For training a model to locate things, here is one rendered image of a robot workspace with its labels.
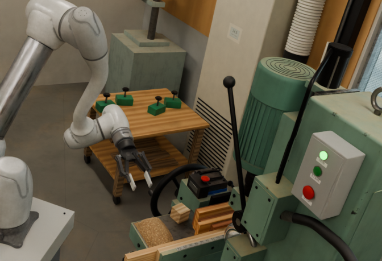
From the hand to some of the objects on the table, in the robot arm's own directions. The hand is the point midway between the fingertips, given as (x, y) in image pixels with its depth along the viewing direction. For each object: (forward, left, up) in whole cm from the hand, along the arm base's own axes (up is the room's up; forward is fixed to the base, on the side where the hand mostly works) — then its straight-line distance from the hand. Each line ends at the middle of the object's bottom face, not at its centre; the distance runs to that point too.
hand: (140, 181), depth 186 cm
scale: (+37, -40, +22) cm, 59 cm away
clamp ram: (+28, -26, +16) cm, 41 cm away
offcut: (+16, -34, +15) cm, 40 cm away
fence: (+37, -40, +16) cm, 57 cm away
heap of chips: (+10, -44, +14) cm, 47 cm away
